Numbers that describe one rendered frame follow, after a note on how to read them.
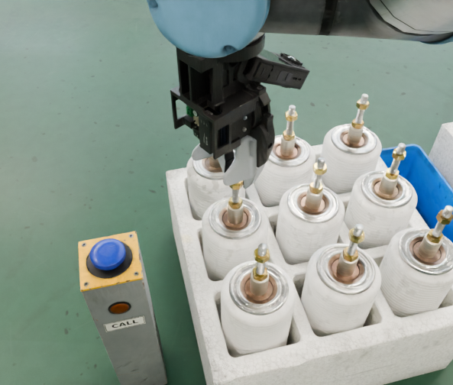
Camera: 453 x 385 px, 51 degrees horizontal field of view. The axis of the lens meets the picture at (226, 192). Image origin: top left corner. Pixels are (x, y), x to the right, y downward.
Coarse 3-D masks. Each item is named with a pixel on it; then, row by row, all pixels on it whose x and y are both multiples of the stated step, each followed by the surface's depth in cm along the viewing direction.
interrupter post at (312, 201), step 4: (308, 188) 68; (308, 192) 68; (320, 192) 67; (308, 196) 68; (312, 196) 67; (316, 196) 67; (320, 196) 67; (308, 200) 68; (312, 200) 68; (316, 200) 68; (320, 200) 68; (308, 204) 69; (312, 204) 68; (316, 204) 68; (312, 208) 69; (316, 208) 69
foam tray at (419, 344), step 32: (256, 192) 81; (192, 224) 76; (416, 224) 76; (192, 256) 72; (192, 288) 69; (384, 320) 65; (416, 320) 65; (448, 320) 65; (224, 352) 62; (288, 352) 62; (320, 352) 62; (352, 352) 63; (384, 352) 66; (416, 352) 69; (448, 352) 73; (224, 384) 60; (256, 384) 63; (288, 384) 66; (320, 384) 69; (352, 384) 72
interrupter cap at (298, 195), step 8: (304, 184) 72; (296, 192) 71; (304, 192) 71; (328, 192) 71; (288, 200) 70; (296, 200) 70; (304, 200) 70; (328, 200) 70; (336, 200) 70; (288, 208) 69; (296, 208) 69; (304, 208) 69; (320, 208) 69; (328, 208) 69; (336, 208) 69; (296, 216) 68; (304, 216) 68; (312, 216) 68; (320, 216) 68; (328, 216) 68
